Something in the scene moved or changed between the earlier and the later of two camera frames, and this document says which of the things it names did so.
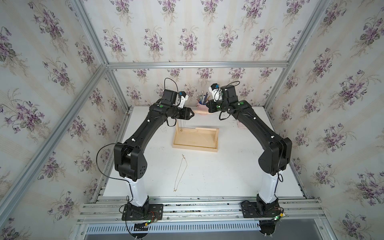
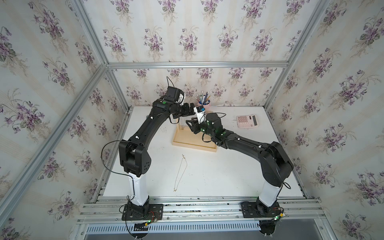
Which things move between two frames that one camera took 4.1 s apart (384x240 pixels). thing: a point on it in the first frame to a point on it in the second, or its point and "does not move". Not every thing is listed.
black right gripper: [211, 105] to [194, 126]
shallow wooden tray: [196, 139] does not move
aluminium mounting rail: [202, 210] does not move
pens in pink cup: [202, 99] does not move
